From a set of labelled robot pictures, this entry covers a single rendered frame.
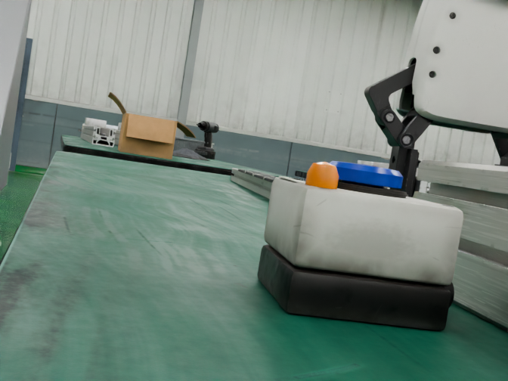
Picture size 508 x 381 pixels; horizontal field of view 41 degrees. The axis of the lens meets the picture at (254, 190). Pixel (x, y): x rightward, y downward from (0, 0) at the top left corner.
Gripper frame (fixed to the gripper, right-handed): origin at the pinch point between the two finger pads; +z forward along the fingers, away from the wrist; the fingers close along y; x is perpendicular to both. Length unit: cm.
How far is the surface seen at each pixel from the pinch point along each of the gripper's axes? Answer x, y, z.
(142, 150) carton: -217, 24, 5
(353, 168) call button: 18.3, 14.2, -0.6
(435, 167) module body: 7.5, 5.1, -1.5
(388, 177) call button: 18.6, 12.4, -0.5
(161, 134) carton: -215, 18, -2
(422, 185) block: -89, -36, 1
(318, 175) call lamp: 20.3, 16.4, -0.1
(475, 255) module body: 12.7, 4.0, 3.4
